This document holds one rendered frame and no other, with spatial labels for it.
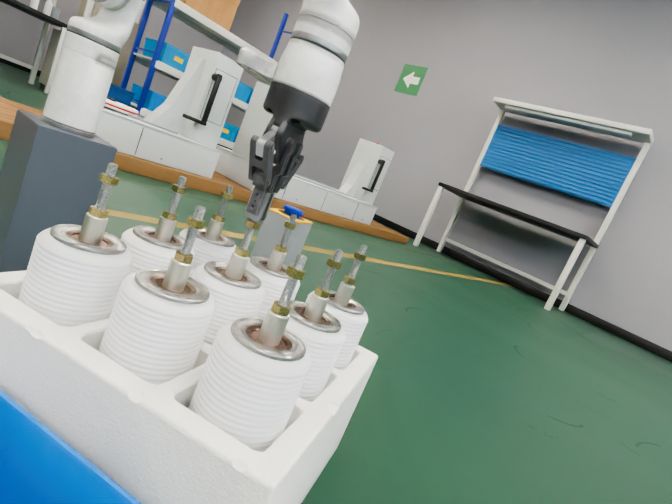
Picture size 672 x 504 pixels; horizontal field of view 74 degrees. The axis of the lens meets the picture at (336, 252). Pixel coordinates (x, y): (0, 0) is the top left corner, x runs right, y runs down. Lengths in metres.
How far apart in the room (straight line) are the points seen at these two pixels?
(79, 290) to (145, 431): 0.17
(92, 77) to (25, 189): 0.24
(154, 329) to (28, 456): 0.15
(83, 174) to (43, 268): 0.48
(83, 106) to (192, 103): 2.01
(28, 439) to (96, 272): 0.16
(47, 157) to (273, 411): 0.69
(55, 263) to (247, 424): 0.25
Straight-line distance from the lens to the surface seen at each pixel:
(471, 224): 5.72
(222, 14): 6.03
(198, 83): 2.99
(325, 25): 0.54
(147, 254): 0.61
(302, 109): 0.53
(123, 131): 2.67
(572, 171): 5.41
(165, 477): 0.45
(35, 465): 0.51
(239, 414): 0.42
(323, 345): 0.51
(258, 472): 0.40
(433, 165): 6.12
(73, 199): 1.01
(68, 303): 0.53
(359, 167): 4.21
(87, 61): 0.99
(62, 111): 1.00
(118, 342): 0.48
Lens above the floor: 0.42
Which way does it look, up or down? 9 degrees down
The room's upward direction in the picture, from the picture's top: 23 degrees clockwise
